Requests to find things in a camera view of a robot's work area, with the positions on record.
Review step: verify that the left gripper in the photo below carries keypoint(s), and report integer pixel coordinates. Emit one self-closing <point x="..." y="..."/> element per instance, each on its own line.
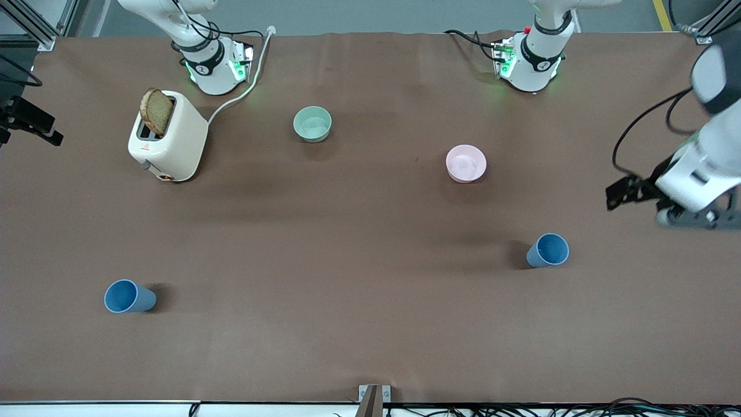
<point x="646" y="188"/>

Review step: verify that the blue plastic cup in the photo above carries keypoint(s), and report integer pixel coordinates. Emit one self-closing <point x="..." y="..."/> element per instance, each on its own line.
<point x="550" y="250"/>
<point x="123" y="296"/>

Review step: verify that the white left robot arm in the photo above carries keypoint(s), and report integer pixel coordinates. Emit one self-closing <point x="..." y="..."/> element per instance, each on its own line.
<point x="721" y="75"/>

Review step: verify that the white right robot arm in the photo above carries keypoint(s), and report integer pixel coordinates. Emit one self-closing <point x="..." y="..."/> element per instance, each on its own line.
<point x="211" y="72"/>

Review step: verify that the brown bread slice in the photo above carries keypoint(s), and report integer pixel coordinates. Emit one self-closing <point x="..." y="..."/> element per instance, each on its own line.
<point x="156" y="112"/>

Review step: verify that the cream white toaster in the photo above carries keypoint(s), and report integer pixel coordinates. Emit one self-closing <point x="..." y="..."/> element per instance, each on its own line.
<point x="179" y="145"/>

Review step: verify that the pink bowl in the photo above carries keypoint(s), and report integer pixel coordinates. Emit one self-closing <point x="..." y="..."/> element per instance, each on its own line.
<point x="466" y="163"/>

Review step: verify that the yellow floor tape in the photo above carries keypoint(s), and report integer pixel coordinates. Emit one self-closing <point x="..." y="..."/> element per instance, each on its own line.
<point x="663" y="14"/>

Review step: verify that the left base connector box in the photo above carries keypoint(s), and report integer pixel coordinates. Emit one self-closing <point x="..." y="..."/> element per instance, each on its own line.
<point x="503" y="58"/>

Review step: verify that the base connector box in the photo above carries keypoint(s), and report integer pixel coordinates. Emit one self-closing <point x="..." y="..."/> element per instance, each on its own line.
<point x="242" y="61"/>
<point x="503" y="58"/>

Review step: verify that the right base connector box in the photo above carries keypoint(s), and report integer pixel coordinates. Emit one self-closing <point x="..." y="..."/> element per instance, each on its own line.
<point x="242" y="61"/>

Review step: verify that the mint green bowl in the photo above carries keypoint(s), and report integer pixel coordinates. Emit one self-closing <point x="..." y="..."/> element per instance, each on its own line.
<point x="312" y="124"/>

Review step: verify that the brown table cover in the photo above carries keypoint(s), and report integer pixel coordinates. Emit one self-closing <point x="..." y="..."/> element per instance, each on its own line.
<point x="370" y="301"/>

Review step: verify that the aluminium frame profile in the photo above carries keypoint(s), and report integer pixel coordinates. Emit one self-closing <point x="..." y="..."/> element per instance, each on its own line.
<point x="35" y="23"/>
<point x="709" y="26"/>

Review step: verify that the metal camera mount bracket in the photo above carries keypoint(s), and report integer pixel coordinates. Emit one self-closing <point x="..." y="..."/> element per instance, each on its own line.
<point x="373" y="401"/>

